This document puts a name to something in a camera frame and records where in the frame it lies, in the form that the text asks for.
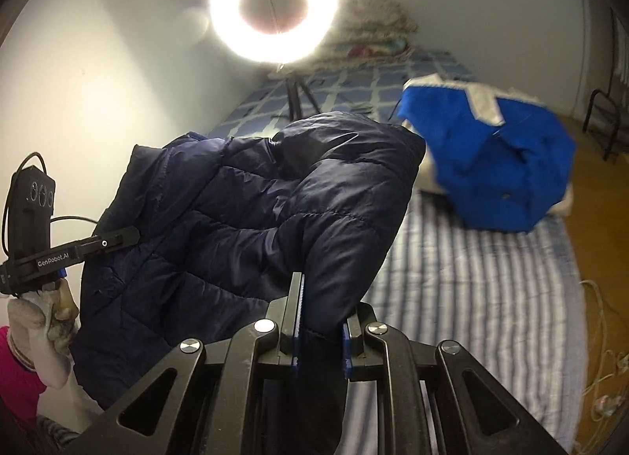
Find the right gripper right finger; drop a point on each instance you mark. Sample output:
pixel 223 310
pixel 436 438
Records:
pixel 436 398

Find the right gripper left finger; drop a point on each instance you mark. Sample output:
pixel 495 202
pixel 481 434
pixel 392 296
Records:
pixel 202 398

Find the navy quilted puffer jacket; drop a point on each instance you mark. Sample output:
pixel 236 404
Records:
pixel 223 225

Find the left hand in white glove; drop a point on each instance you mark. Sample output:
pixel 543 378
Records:
pixel 42 325

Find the blue white striped blanket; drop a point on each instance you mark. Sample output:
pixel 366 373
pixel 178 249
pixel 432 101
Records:
pixel 514 301

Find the blue checked bed sheet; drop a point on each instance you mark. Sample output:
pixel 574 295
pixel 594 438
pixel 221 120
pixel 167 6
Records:
pixel 372 91

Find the folded floral quilt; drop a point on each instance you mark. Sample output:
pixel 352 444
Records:
pixel 365 31

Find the black metal chair frame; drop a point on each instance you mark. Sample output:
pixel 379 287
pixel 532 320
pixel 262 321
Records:
pixel 607 122

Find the white ring light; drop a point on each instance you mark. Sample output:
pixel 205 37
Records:
pixel 272 31

